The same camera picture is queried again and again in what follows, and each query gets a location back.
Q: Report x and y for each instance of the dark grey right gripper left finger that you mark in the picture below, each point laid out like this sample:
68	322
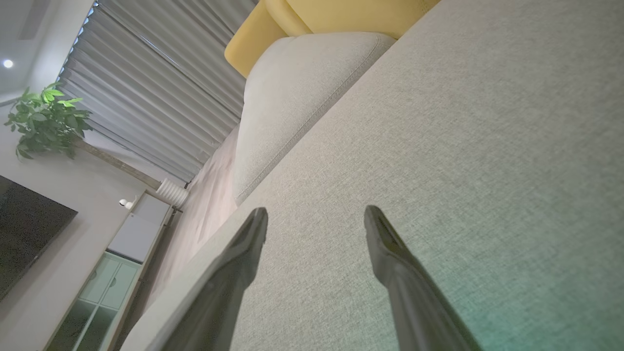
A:
229	287

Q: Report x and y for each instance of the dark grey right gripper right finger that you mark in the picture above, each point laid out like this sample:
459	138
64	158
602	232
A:
414	302

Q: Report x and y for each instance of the white ribbed plant pot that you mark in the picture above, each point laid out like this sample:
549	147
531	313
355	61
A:
173	192

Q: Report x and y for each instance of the pale green glass-door cabinet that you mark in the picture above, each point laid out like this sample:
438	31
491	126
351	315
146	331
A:
112	282

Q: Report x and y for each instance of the small grey sofa cushion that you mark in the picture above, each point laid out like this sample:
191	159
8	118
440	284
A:
302	97

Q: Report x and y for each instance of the black flat television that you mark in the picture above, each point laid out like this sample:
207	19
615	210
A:
24	234

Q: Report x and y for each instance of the grey pleated curtain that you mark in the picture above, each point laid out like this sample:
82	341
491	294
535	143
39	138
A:
146	87

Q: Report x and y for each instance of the green leafy potted plant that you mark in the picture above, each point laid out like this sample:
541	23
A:
46	122

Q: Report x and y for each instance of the round ceiling spotlight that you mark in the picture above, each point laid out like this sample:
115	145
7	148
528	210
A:
8	63

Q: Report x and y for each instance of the small white security camera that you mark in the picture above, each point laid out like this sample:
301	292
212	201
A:
126	203

